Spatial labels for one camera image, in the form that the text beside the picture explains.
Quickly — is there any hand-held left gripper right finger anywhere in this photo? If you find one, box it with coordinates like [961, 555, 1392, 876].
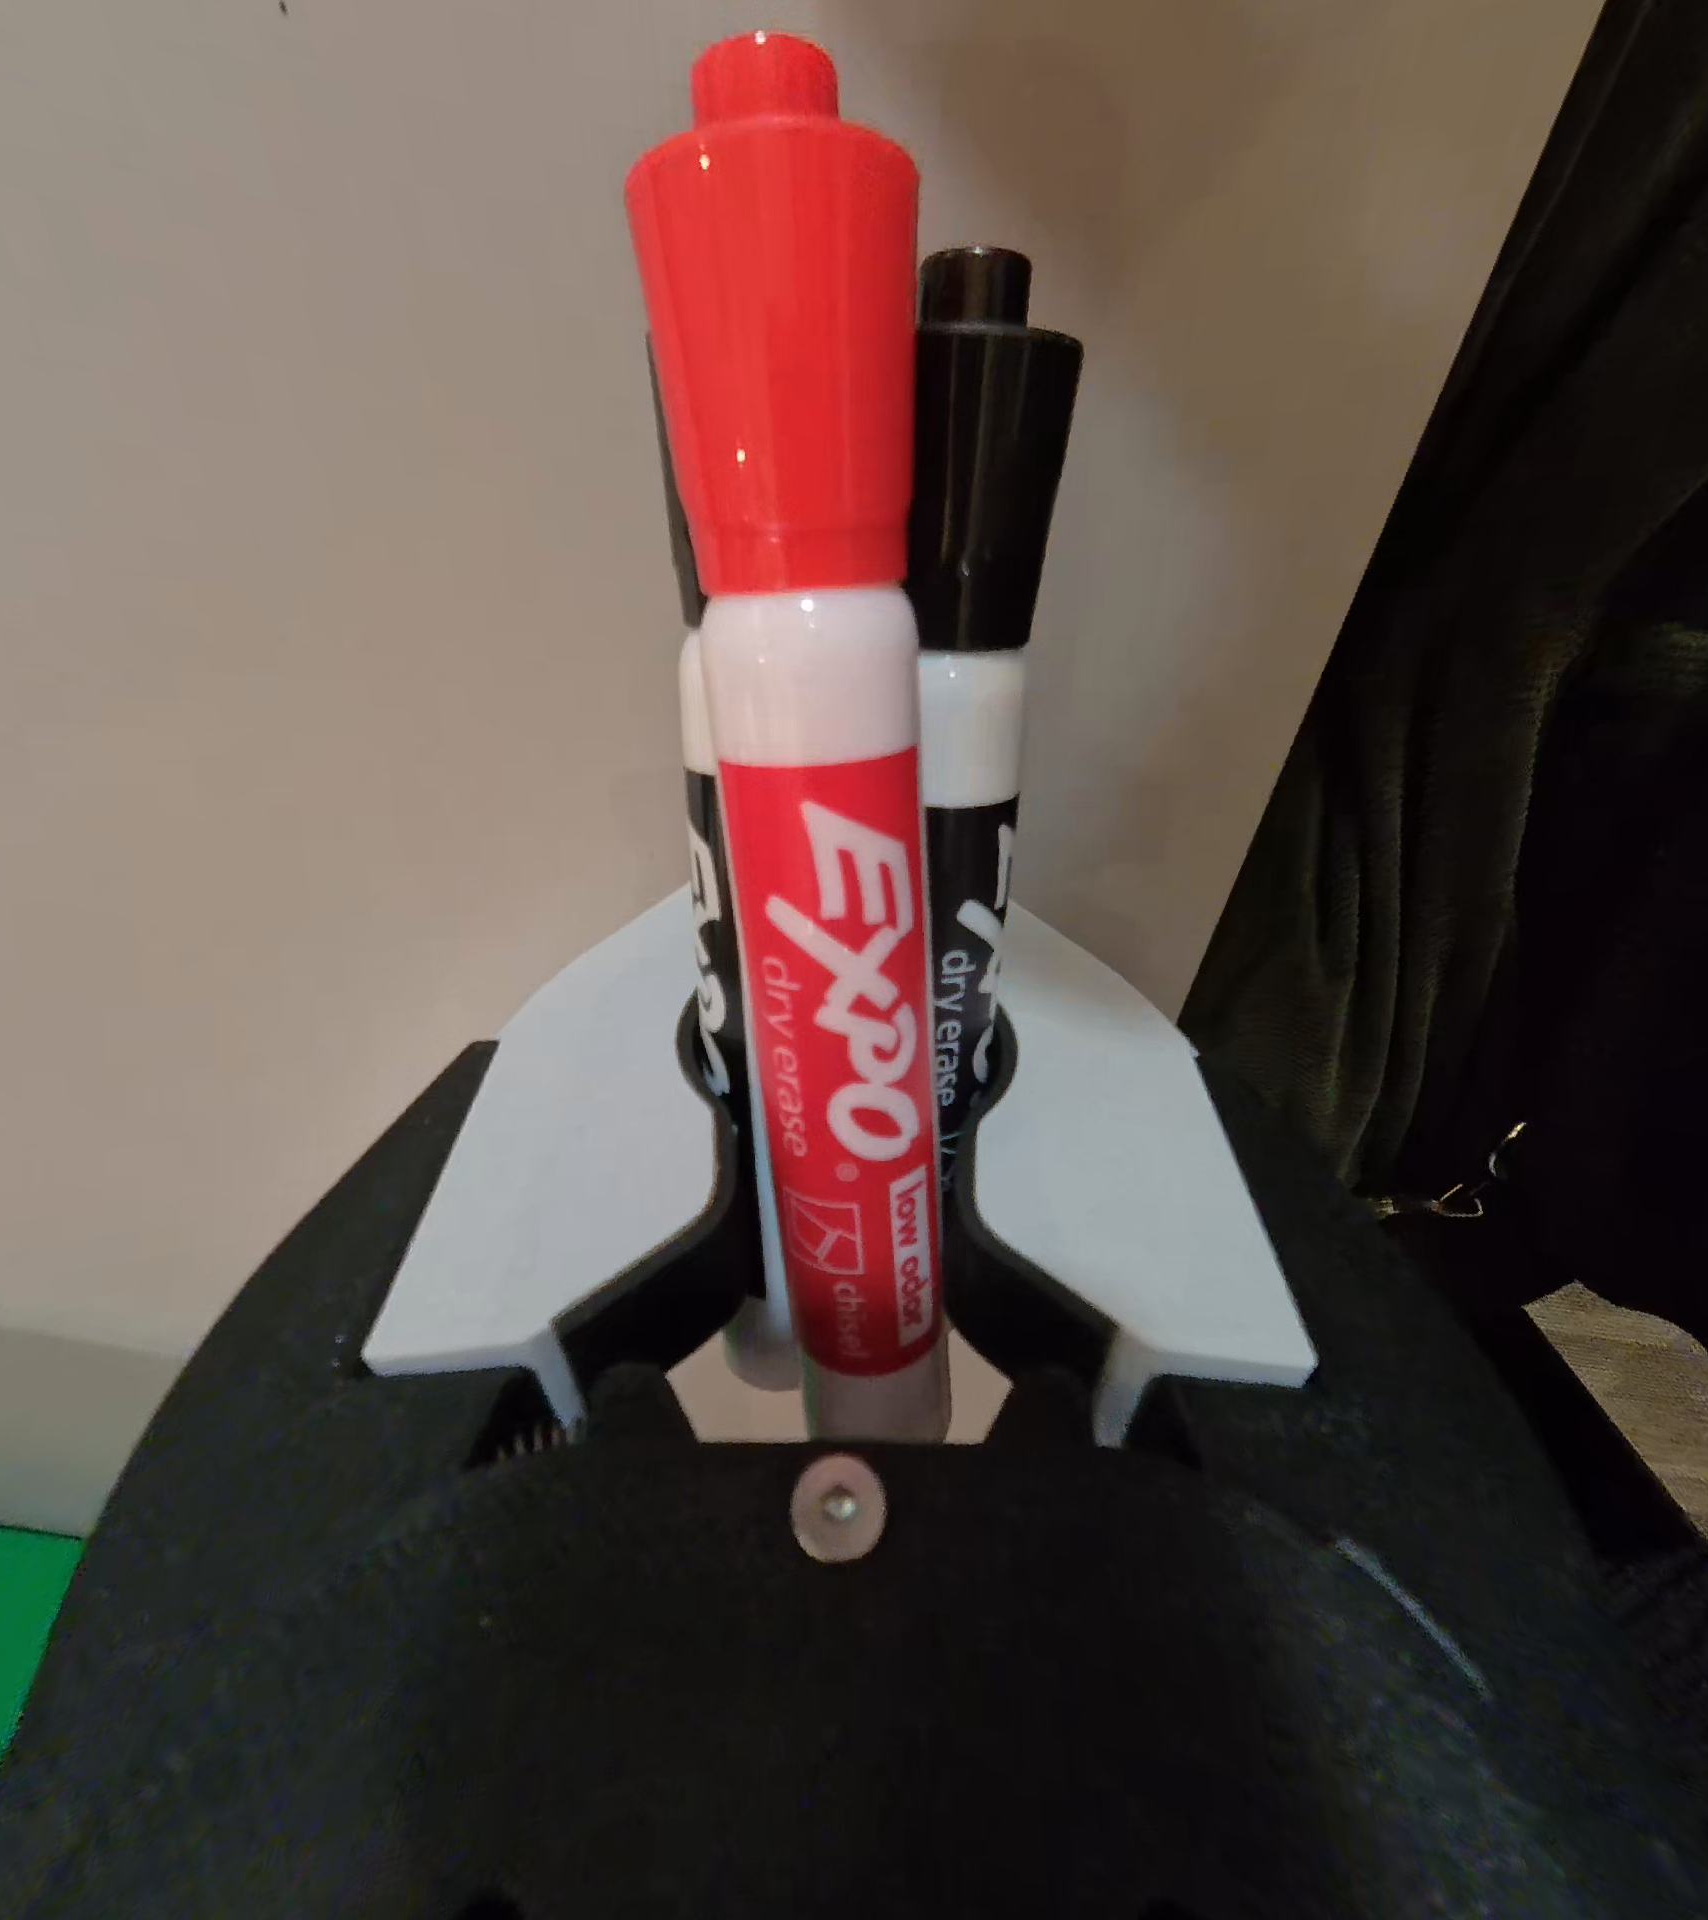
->
[944, 884, 1316, 1447]

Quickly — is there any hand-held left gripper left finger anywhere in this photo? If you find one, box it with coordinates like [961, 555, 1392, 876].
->
[357, 900, 765, 1413]

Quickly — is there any black dry erase marker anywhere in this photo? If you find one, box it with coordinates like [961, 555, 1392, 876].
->
[643, 322, 795, 1391]
[914, 247, 1087, 1188]

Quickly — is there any red dry erase marker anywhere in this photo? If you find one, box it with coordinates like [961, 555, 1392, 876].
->
[623, 41, 963, 1447]

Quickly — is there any small metal clip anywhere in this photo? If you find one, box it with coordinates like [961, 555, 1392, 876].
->
[1369, 1122, 1531, 1220]

